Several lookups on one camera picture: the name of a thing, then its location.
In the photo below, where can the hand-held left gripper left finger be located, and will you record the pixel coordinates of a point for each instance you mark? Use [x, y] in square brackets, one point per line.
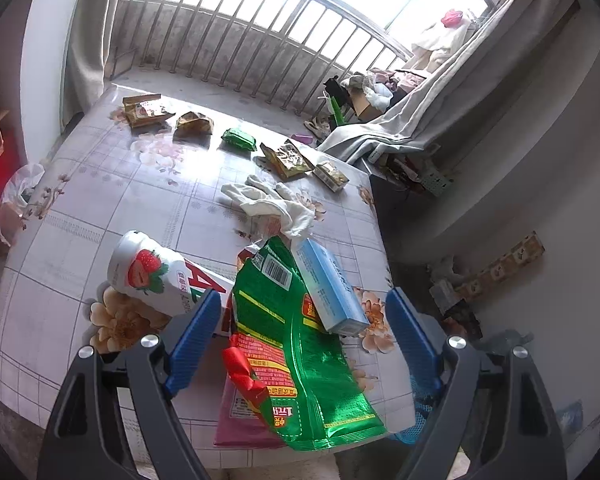
[195, 340]

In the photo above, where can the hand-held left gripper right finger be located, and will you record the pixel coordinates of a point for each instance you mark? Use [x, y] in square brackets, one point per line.
[410, 340]

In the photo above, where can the blue plastic mesh basket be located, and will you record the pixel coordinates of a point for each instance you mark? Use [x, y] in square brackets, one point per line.
[420, 425]

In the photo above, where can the strawberry milk bottle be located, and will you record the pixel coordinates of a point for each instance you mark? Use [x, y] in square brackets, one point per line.
[145, 270]

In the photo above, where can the pink orange chip bag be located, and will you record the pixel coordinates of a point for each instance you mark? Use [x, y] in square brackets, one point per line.
[235, 420]

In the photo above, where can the green foil snack bag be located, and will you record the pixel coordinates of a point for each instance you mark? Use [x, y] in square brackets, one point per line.
[300, 360]

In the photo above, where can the dark snack bag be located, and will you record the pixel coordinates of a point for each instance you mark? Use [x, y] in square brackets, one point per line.
[465, 322]

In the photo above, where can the clear plastic container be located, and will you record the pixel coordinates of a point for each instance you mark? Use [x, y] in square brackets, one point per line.
[445, 292]

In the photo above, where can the blue white carton box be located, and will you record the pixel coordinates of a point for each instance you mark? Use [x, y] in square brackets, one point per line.
[325, 285]

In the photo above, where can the patterned cardboard tube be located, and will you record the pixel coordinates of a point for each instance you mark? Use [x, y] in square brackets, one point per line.
[500, 265]

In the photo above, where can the white cotton glove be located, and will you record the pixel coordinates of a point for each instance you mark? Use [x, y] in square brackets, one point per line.
[297, 212]
[252, 197]

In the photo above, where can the white power strip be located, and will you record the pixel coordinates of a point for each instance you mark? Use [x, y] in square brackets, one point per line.
[434, 182]

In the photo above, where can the floral tablecloth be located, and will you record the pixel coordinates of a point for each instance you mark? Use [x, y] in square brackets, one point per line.
[105, 185]

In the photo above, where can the small gold snack box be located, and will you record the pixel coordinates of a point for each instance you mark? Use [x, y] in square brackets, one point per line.
[331, 176]

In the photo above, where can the open gold snack wrapper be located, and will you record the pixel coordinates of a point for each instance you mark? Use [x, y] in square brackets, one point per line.
[287, 160]

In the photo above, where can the small green snack packet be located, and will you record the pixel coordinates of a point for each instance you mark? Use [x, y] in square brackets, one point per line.
[239, 139]

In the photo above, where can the crumpled gold snack wrapper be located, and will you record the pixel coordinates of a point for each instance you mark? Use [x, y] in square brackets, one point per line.
[192, 125]

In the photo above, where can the white plastic bag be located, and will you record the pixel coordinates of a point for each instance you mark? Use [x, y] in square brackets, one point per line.
[17, 195]

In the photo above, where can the pair of slippers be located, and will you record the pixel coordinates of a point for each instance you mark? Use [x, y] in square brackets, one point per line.
[319, 129]

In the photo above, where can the brown cardboard box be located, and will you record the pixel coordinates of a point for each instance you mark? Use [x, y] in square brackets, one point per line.
[367, 105]

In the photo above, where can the black and green object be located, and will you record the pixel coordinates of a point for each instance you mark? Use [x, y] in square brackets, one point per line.
[336, 105]

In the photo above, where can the grey curtain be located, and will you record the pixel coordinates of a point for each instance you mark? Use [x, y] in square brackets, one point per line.
[455, 90]

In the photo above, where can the pile of clothes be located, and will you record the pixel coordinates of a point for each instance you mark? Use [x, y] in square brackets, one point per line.
[395, 82]

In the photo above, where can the hanging white garment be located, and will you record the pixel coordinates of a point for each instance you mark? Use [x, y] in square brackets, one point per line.
[440, 45]

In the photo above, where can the metal balcony railing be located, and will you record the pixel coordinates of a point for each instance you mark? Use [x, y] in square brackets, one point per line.
[260, 45]

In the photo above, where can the beige curtain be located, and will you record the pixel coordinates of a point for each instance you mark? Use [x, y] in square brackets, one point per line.
[92, 35]

